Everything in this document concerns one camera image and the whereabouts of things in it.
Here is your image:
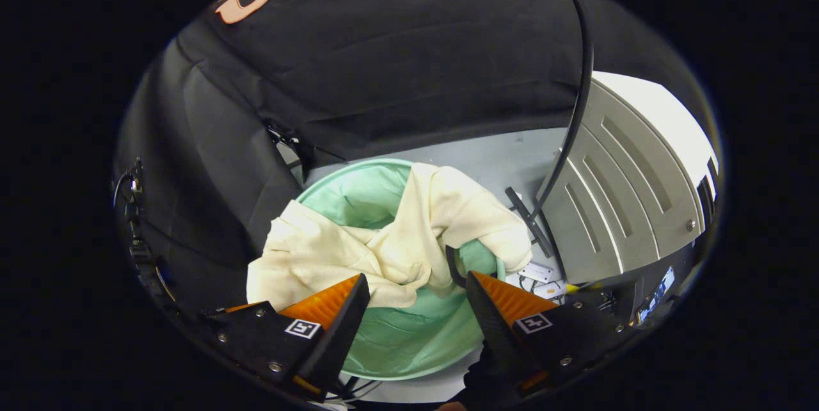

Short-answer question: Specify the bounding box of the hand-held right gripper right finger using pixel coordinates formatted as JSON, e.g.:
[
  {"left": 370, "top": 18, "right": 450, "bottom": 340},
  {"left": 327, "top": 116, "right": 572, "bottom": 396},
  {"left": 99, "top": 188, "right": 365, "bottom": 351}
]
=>
[{"left": 465, "top": 270, "right": 631, "bottom": 399}]

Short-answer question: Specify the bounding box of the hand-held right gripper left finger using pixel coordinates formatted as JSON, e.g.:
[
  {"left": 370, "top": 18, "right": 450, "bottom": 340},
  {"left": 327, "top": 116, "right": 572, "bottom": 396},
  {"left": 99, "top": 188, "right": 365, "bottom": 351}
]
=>
[{"left": 203, "top": 272, "right": 372, "bottom": 402}]

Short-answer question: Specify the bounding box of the green laundry hamper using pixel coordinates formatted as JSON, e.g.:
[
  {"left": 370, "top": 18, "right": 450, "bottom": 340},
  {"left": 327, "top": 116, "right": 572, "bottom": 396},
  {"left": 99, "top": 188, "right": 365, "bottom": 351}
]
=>
[{"left": 296, "top": 158, "right": 507, "bottom": 381}]

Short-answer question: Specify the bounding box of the cream shirt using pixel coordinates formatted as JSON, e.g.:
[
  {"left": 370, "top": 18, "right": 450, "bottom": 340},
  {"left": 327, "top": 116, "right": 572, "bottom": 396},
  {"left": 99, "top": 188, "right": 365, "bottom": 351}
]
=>
[{"left": 246, "top": 163, "right": 533, "bottom": 310}]

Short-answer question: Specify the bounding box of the black clothes rack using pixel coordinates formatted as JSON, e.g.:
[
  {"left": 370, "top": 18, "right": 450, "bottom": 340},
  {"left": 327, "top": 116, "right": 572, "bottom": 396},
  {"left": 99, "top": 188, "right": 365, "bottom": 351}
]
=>
[{"left": 504, "top": 0, "right": 596, "bottom": 259}]

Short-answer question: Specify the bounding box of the small lit screen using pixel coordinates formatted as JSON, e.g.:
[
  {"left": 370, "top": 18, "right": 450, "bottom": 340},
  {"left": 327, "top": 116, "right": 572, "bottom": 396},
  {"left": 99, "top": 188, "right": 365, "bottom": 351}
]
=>
[{"left": 637, "top": 266, "right": 676, "bottom": 322}]

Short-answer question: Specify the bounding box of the grey ribbed metal cabinet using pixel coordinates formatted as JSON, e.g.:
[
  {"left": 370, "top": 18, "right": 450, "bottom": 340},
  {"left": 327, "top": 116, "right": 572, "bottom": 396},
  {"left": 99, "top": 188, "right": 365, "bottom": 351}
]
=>
[{"left": 536, "top": 70, "right": 720, "bottom": 285}]

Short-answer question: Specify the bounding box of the black backdrop cloth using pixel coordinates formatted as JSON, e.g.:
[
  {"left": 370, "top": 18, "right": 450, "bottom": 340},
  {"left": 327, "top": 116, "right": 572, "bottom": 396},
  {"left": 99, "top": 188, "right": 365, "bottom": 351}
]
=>
[{"left": 115, "top": 0, "right": 704, "bottom": 309}]

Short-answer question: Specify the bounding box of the black cable bundle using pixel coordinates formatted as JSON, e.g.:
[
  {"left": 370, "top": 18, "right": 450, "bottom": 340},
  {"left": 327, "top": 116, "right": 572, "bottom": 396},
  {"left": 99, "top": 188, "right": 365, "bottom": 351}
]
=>
[{"left": 114, "top": 158, "right": 177, "bottom": 309}]

